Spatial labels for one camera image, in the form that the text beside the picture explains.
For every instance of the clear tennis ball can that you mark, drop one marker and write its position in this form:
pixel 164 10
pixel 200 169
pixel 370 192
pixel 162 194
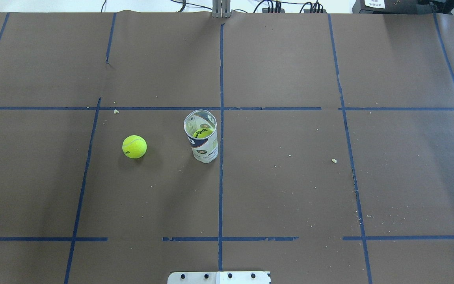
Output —
pixel 200 127

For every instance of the yellow tennis ball on table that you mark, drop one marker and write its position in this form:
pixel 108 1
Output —
pixel 134 146

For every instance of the yellow tennis ball in can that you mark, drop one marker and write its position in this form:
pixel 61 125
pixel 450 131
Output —
pixel 202 133

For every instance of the white metal base plate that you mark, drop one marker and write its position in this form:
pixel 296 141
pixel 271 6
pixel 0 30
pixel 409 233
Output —
pixel 220 277

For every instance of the grey aluminium post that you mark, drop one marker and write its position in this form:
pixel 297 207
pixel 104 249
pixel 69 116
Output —
pixel 221 9

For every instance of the brown paper table cover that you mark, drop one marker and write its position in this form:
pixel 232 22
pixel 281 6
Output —
pixel 335 147

